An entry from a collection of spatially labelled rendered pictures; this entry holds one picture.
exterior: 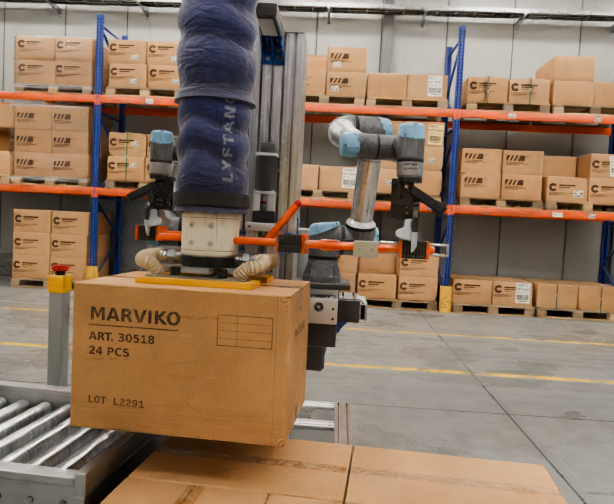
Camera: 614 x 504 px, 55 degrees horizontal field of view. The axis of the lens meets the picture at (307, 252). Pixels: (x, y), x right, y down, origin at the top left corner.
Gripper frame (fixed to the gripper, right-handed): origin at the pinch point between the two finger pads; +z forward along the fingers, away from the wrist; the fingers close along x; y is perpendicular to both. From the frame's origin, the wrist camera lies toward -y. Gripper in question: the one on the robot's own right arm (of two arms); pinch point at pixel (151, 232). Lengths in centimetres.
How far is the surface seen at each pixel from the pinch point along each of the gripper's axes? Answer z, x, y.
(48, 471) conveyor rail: 60, -60, 1
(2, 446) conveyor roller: 66, -37, -28
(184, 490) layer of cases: 65, -50, 35
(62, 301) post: 31, 20, -45
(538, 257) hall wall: 36, 850, 327
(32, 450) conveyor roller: 66, -36, -19
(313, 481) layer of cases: 64, -36, 67
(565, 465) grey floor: 118, 138, 186
